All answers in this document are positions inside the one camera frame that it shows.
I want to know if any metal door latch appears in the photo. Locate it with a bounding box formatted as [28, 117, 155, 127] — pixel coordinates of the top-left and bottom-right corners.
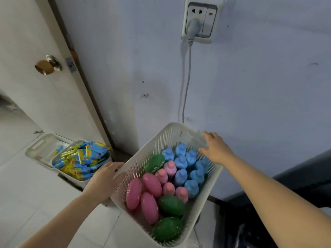
[65, 57, 78, 73]

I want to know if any pink oval bottle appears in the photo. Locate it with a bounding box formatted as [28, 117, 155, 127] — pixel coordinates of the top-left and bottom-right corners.
[126, 178, 143, 210]
[140, 192, 159, 225]
[142, 173, 163, 199]

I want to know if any person's right hand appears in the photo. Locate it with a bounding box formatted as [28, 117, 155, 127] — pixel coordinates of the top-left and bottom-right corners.
[199, 131, 234, 166]

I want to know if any grey power plug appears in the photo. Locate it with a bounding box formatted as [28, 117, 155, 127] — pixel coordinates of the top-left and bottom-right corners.
[186, 18, 202, 47]

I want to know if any person's right forearm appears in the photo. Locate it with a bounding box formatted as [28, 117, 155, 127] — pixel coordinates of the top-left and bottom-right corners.
[222, 154, 331, 248]

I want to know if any grey power cable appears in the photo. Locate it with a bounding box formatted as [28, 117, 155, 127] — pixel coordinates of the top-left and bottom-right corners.
[178, 44, 192, 124]

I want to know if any dark brown door frame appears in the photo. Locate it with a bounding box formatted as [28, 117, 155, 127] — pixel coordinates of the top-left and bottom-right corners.
[47, 0, 115, 154]

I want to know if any small pink bottle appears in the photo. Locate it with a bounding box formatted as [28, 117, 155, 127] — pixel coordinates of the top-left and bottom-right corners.
[155, 168, 168, 185]
[163, 182, 176, 197]
[175, 187, 189, 204]
[163, 161, 177, 178]

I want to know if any green oval bottle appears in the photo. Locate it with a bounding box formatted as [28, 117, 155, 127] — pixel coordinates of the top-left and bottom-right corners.
[145, 154, 165, 174]
[158, 195, 186, 218]
[152, 217, 183, 243]

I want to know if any white plastic bin with handle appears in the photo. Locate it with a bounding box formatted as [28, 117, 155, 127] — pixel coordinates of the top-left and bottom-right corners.
[25, 133, 74, 169]

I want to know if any white slotted plastic basket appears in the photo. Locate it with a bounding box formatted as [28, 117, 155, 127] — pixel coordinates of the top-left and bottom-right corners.
[110, 123, 223, 247]

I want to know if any pile of blue yellow packets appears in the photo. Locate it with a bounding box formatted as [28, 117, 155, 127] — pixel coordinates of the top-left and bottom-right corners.
[53, 141, 111, 181]

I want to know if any white wall socket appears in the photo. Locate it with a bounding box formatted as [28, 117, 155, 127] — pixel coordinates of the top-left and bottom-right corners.
[181, 0, 225, 44]

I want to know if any cluster of blue bottles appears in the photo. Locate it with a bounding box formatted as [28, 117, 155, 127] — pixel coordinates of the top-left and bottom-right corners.
[162, 143, 211, 199]

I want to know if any white basket with packets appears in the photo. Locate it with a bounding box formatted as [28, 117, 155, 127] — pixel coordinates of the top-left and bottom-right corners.
[51, 140, 112, 189]

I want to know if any brass door knob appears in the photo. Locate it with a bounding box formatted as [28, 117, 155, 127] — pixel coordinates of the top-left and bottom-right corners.
[35, 55, 62, 76]

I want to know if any person's left forearm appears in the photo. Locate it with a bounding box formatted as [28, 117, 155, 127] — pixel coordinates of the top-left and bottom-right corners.
[18, 190, 102, 248]

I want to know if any white door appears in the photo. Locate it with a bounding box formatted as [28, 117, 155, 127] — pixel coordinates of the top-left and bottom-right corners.
[0, 0, 107, 149]

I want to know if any person's left hand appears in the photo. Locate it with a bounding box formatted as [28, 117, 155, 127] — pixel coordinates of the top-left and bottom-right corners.
[82, 162, 128, 204]

